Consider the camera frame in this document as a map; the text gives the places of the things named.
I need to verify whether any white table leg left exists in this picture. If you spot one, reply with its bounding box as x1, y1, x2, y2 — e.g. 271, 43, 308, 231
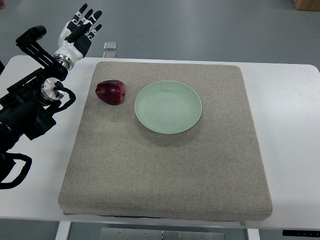
55, 221, 72, 240

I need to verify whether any cardboard box corner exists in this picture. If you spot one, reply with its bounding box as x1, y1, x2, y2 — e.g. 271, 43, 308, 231
293, 0, 320, 12

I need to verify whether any metal table base plate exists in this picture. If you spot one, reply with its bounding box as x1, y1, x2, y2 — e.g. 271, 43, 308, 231
100, 227, 226, 240

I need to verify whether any floor outlet plate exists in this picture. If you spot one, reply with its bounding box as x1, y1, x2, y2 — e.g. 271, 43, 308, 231
103, 41, 117, 50
103, 51, 117, 58

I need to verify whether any lower floor outlet plate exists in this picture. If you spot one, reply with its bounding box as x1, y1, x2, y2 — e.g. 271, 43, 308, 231
103, 51, 117, 58

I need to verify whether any white table leg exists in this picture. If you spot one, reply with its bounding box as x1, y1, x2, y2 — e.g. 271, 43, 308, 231
55, 221, 72, 240
246, 228, 261, 240

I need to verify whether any red apple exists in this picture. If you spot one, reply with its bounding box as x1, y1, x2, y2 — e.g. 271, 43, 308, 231
95, 79, 126, 106

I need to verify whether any beige fabric cushion mat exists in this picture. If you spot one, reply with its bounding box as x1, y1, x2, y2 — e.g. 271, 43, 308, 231
58, 61, 273, 222

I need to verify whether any light green plate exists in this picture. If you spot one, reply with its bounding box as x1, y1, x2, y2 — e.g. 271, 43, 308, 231
134, 80, 203, 135

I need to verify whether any white table leg right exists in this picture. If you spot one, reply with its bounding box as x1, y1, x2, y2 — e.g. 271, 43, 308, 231
246, 228, 261, 240

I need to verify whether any upper floor outlet plate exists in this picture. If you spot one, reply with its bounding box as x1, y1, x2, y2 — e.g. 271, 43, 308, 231
103, 41, 117, 50

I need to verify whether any black table control panel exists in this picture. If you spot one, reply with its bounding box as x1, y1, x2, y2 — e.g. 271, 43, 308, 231
282, 229, 320, 238

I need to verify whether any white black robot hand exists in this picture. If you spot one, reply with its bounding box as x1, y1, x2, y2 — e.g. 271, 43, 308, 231
54, 3, 102, 64

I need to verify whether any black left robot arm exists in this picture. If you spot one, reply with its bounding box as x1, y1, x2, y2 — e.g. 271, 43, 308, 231
0, 25, 76, 190

